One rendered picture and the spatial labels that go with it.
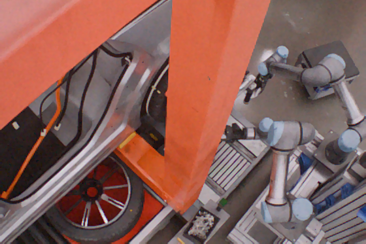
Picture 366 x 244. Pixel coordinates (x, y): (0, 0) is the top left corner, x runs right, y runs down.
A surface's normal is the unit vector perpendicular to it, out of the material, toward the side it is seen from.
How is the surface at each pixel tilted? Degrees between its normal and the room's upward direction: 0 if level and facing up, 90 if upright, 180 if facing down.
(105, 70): 65
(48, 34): 90
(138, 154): 0
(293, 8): 0
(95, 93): 6
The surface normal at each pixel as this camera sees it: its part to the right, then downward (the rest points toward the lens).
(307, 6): 0.06, -0.44
